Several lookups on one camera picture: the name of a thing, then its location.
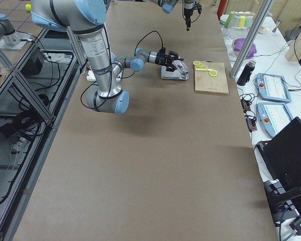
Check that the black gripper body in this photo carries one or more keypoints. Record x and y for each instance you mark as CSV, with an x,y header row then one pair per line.
x,y
187,8
162,58

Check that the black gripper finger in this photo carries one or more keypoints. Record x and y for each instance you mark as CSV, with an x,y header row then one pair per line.
x,y
173,56
170,67

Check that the glass sauce bottle steel spout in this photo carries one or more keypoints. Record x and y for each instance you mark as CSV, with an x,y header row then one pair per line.
x,y
181,67

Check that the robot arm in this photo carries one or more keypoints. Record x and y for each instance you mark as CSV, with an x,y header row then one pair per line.
x,y
168,5
86,20

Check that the silver digital kitchen scale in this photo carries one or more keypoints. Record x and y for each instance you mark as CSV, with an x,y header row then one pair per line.
x,y
176,75

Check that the green cup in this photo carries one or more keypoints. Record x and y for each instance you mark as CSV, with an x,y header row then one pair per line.
x,y
230,20

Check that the yellow cup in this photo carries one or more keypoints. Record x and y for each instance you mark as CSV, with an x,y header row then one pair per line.
x,y
241,22

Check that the bamboo cutting board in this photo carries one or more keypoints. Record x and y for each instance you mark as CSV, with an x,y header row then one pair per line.
x,y
207,84

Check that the yellow plastic knife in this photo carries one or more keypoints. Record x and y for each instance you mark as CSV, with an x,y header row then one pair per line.
x,y
202,69

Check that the lemon slice front left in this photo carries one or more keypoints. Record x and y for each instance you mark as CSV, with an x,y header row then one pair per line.
x,y
213,73

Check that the black bottle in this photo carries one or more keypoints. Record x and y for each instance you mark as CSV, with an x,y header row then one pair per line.
x,y
246,73

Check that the blue teach pendant far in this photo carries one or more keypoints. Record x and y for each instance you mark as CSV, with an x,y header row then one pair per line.
x,y
272,87

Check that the blue teach pendant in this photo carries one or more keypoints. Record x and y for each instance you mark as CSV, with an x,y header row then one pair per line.
x,y
273,116
272,87

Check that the blue teach pendant near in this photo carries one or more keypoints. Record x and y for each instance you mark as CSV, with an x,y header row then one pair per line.
x,y
273,116

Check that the black monitor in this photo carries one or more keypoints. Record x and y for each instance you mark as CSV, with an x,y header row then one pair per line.
x,y
282,156

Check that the aluminium frame post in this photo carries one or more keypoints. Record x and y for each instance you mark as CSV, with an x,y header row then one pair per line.
x,y
259,19

